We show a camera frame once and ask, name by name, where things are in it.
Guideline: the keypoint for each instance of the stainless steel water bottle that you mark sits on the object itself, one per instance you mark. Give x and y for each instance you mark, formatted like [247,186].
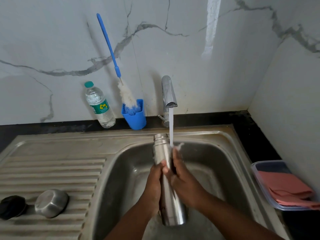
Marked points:
[167,192]

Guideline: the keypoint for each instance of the stainless steel sink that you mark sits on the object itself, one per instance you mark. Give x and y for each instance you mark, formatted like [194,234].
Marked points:
[100,187]

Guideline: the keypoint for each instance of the clear plastic water bottle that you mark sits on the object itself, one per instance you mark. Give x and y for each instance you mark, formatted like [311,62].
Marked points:
[100,107]

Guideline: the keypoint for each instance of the stainless steel bottle cap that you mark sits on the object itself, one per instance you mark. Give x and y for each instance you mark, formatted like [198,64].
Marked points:
[51,203]

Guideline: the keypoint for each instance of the blue plastic cup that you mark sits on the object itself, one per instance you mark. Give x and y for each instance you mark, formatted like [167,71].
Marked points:
[135,119]

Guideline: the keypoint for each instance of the chrome sink faucet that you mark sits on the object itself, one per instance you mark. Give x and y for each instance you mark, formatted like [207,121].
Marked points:
[168,97]

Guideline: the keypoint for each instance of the person's left hand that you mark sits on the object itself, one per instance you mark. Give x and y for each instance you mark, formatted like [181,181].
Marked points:
[153,183]

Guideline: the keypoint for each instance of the person's left thumb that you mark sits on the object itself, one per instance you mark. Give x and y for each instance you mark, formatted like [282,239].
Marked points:
[162,165]

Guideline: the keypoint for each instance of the person's right forearm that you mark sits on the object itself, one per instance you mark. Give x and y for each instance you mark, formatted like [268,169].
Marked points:
[232,219]

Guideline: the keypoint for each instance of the clear plastic container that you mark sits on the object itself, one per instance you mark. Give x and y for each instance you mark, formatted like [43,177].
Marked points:
[266,187]

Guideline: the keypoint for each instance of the person's left forearm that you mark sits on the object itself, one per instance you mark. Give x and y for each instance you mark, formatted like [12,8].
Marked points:
[132,219]

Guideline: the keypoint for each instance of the person's right hand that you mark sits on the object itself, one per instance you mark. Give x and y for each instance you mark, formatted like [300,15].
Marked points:
[183,183]

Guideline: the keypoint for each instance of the pink folded cloth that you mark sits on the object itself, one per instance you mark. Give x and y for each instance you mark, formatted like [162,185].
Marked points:
[287,188]

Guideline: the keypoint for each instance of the person's right thumb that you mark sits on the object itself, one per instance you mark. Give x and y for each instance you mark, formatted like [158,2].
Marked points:
[167,172]

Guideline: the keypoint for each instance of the black round bottle lid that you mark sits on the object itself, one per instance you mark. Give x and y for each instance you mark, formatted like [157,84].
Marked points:
[12,207]

